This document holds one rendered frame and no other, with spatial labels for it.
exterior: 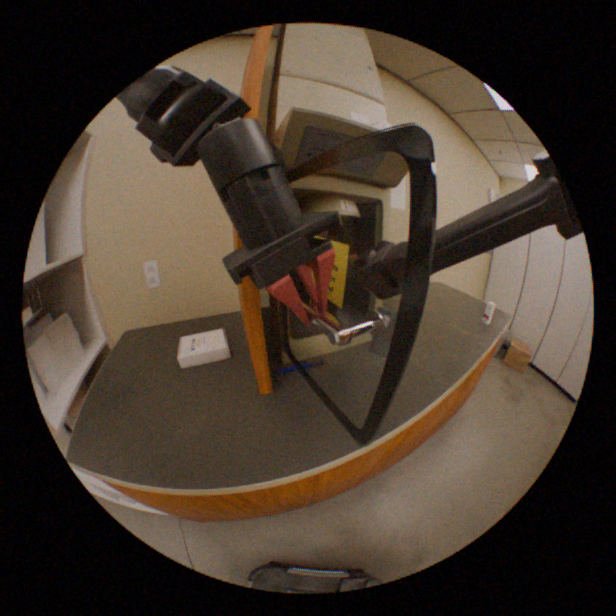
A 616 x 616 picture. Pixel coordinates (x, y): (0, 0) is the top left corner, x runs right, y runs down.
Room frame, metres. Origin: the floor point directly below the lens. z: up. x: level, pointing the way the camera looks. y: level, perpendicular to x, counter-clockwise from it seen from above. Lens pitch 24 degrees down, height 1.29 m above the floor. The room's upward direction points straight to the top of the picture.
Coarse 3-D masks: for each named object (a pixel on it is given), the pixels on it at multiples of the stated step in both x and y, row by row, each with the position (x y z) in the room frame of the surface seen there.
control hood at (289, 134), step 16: (288, 112) 0.32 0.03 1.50; (304, 112) 0.31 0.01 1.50; (320, 112) 0.32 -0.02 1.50; (288, 128) 0.33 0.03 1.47; (304, 128) 0.33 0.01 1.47; (320, 128) 0.34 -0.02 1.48; (336, 128) 0.35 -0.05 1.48; (352, 128) 0.35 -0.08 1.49; (368, 128) 0.36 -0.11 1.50; (288, 144) 0.35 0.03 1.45; (288, 160) 0.38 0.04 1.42
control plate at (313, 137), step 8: (312, 128) 0.34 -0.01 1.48; (304, 136) 0.35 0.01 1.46; (312, 136) 0.35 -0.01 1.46; (320, 136) 0.35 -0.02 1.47; (328, 136) 0.36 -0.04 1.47; (336, 136) 0.36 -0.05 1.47; (344, 136) 0.36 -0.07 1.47; (352, 136) 0.37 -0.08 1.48; (304, 144) 0.36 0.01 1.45; (312, 144) 0.36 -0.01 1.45; (320, 144) 0.37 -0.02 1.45; (328, 144) 0.37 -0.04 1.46; (336, 144) 0.37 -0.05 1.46; (304, 152) 0.37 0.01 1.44; (312, 152) 0.38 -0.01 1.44; (320, 152) 0.38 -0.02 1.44; (296, 160) 0.38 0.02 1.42; (304, 160) 0.39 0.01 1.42
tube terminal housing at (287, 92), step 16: (288, 80) 0.41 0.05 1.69; (304, 80) 0.43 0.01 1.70; (272, 96) 0.46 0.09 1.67; (288, 96) 0.42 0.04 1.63; (304, 96) 0.43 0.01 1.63; (320, 96) 0.45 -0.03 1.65; (336, 96) 0.46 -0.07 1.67; (352, 96) 0.48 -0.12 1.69; (272, 112) 0.44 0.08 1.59; (336, 112) 0.46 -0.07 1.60; (368, 112) 0.50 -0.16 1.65; (384, 112) 0.52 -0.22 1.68; (272, 128) 0.43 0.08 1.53; (272, 304) 0.47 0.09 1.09; (272, 320) 0.48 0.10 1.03
